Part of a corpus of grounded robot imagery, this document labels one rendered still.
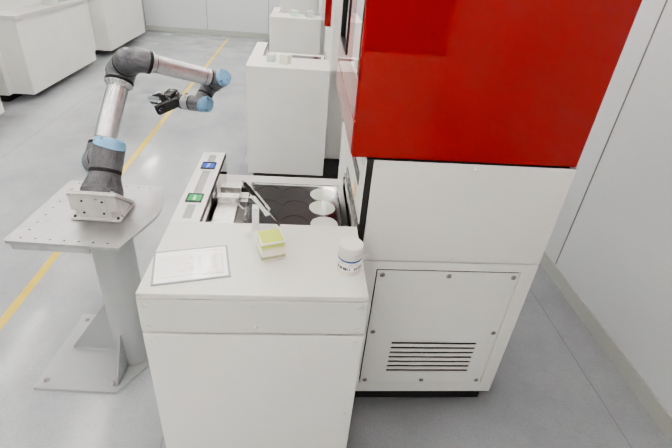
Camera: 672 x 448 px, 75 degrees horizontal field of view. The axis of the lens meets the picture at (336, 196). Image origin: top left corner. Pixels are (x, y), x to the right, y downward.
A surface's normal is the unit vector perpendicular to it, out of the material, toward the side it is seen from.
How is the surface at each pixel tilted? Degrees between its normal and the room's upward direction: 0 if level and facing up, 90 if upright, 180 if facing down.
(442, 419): 0
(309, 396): 90
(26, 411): 0
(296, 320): 90
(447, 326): 90
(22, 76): 90
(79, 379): 0
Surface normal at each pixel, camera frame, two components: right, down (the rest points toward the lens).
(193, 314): 0.06, 0.51
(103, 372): 0.07, -0.86
